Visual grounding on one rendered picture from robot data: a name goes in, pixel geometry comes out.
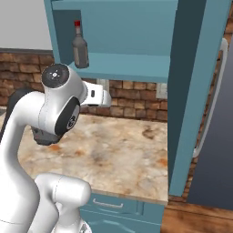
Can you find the grey fridge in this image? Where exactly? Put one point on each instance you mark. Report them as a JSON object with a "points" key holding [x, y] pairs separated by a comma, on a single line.
{"points": [[217, 136]]}

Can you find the blue wall cabinet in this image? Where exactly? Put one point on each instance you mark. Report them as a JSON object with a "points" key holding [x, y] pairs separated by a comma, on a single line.
{"points": [[127, 36]]}

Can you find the blue drawer front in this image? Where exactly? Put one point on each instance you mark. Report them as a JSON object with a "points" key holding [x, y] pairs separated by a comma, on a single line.
{"points": [[121, 204]]}

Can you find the blue base cabinet door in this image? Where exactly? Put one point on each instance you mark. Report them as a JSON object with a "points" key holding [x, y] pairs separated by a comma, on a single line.
{"points": [[127, 224]]}

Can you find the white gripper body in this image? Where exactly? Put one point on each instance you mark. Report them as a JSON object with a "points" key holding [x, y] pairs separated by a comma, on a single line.
{"points": [[106, 98]]}

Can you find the white wall outlet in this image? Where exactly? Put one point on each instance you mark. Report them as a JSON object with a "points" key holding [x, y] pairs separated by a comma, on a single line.
{"points": [[103, 84], [162, 91]]}

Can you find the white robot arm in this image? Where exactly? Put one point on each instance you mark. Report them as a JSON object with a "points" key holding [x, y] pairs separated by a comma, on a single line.
{"points": [[21, 170]]}

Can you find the dark liquor bottle red cap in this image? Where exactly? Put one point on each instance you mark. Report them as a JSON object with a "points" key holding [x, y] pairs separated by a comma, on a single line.
{"points": [[80, 50]]}

